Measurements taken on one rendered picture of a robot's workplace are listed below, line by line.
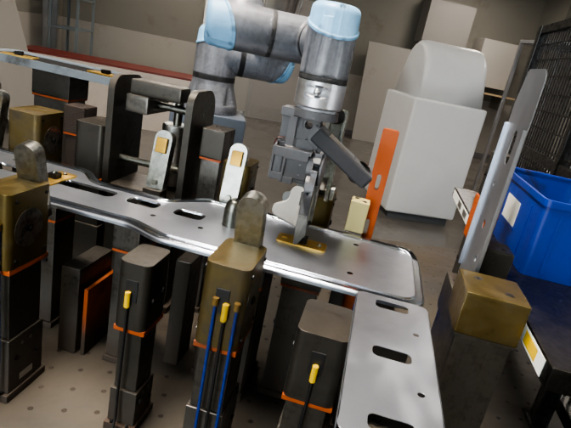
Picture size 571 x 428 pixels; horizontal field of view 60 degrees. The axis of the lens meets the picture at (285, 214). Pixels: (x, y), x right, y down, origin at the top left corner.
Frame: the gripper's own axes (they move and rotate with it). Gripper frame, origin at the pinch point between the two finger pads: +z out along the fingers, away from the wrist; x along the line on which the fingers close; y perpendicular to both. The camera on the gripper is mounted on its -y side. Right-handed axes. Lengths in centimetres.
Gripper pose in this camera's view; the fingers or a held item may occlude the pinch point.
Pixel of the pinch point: (304, 231)
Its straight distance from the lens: 82.1
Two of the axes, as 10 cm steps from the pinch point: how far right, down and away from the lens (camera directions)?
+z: -1.8, 9.3, 3.1
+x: -2.0, 2.8, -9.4
